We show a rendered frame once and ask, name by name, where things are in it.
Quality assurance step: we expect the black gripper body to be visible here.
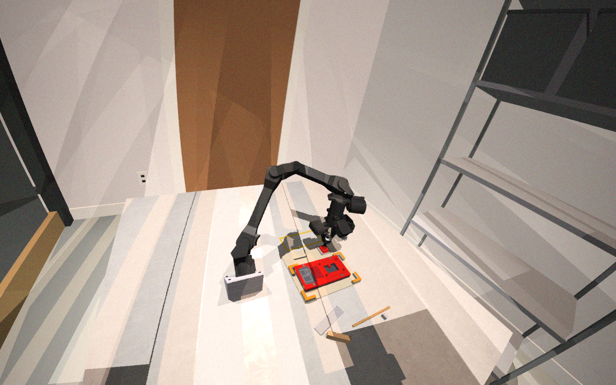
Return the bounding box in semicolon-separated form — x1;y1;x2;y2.
309;208;353;235

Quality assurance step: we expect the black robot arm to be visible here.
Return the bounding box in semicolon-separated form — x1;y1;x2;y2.
230;161;366;277

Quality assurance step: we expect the brown wooden block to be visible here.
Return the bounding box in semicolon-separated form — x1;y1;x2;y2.
326;330;352;344

